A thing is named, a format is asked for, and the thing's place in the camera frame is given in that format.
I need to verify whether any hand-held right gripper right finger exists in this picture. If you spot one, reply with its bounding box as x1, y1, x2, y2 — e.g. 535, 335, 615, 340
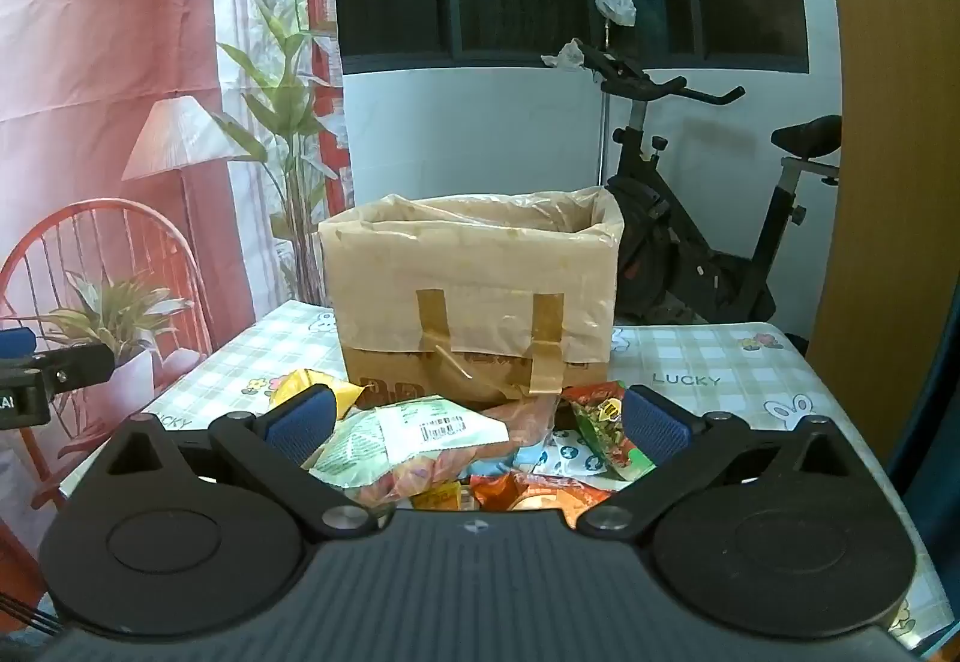
577, 384, 875, 543

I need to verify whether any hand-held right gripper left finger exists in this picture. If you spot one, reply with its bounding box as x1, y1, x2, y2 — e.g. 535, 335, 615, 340
91, 384, 376, 544

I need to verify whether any yellow snack packet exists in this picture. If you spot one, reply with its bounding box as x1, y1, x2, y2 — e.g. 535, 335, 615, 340
271, 369, 365, 421

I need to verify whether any cardboard box with plastic liner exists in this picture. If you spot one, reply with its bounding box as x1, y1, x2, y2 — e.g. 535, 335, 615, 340
318, 185, 625, 412

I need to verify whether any red green snack packet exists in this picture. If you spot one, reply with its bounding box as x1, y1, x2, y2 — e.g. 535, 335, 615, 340
561, 381, 657, 483

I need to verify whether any checkered tablecloth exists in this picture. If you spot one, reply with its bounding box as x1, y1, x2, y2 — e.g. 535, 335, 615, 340
56, 298, 953, 649

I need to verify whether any white blue patterned snack packet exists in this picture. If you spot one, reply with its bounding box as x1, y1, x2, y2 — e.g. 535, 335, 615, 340
517, 428, 638, 492

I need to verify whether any white green barcode snack packet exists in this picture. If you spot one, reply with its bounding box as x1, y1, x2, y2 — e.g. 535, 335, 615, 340
304, 398, 511, 505

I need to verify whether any pink snack packet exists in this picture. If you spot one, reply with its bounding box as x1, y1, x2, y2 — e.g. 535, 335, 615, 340
442, 398, 557, 483

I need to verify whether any orange snack packet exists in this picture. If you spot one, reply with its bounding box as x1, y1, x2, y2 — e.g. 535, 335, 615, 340
469, 471, 616, 520

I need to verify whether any black exercise bike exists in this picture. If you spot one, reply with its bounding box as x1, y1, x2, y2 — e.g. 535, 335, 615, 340
581, 39, 845, 327

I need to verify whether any printed backdrop cloth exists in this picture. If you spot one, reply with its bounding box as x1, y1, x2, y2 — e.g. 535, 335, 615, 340
0, 0, 353, 562

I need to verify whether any wooden door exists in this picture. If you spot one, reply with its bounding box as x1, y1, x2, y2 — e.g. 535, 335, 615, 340
806, 0, 960, 479

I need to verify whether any crumpled plastic on handlebar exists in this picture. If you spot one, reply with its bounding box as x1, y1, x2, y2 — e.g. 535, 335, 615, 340
541, 38, 601, 75

